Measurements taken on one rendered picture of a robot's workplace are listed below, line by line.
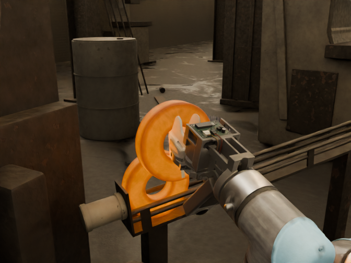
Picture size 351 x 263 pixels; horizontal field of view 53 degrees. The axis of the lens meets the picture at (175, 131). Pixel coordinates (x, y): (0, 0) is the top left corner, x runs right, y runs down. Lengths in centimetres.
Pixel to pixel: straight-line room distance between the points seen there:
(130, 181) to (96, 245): 112
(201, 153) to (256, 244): 16
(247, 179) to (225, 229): 147
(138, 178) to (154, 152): 13
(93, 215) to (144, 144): 20
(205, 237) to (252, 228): 142
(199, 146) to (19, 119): 39
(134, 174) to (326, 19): 226
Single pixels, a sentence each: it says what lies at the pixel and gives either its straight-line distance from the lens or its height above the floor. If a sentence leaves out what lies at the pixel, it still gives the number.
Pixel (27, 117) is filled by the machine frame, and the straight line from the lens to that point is 78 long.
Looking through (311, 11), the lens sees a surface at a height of 110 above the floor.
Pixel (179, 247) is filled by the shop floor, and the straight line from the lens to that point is 181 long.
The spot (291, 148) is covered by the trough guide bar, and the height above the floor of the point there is 71.
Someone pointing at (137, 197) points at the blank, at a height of 69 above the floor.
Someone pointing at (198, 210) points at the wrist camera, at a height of 75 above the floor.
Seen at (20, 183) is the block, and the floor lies 80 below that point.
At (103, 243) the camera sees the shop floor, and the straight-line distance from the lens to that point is 187.
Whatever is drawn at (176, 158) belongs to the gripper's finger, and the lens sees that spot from 59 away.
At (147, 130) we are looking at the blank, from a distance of 64.
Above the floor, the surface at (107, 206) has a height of 69.
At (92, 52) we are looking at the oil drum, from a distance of 311.
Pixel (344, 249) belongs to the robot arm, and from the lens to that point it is 59.
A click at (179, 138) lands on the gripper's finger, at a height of 86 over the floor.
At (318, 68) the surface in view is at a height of 71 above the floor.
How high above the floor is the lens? 107
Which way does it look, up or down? 18 degrees down
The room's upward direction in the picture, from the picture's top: straight up
